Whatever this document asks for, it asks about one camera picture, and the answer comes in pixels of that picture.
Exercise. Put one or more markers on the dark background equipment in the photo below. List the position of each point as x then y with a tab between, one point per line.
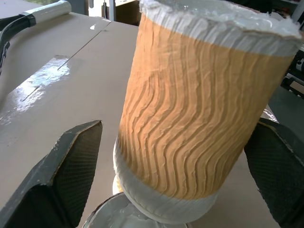
294	69

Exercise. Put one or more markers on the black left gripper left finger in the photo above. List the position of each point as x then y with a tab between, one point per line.
47	185

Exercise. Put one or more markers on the clear tape strip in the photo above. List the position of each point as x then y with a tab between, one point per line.
40	80
99	25

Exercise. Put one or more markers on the brown cardboard box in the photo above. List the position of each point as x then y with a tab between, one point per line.
127	12

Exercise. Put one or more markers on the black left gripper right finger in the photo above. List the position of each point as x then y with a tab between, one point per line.
282	175

